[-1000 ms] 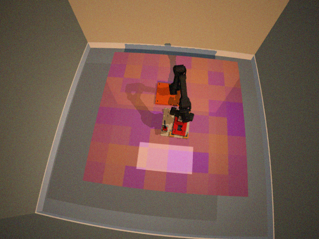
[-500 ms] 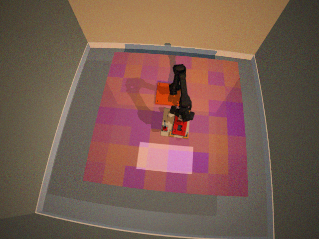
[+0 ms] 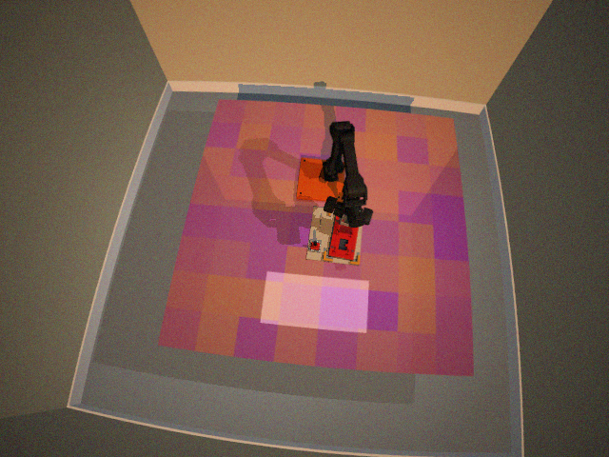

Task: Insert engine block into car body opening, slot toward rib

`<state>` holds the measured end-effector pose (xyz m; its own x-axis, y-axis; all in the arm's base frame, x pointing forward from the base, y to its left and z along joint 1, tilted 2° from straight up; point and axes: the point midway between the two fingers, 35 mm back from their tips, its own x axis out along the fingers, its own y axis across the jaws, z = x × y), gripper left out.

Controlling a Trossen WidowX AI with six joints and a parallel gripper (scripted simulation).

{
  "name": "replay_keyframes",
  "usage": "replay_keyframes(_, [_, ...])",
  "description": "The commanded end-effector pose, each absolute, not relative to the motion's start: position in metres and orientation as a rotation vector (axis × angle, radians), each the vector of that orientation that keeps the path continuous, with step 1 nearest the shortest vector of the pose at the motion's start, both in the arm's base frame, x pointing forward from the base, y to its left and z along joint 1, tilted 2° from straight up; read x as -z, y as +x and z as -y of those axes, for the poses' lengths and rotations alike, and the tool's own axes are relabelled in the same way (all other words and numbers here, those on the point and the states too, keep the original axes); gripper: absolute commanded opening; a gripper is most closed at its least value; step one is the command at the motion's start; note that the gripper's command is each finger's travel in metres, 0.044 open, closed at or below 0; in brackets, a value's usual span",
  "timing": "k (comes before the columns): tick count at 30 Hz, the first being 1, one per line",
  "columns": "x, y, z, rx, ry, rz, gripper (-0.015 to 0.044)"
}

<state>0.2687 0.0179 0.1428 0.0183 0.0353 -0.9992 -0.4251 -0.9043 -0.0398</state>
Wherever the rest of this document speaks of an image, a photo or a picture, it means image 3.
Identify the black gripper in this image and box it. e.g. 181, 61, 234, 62
324, 196, 373, 225

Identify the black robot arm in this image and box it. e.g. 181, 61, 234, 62
323, 121, 367, 228

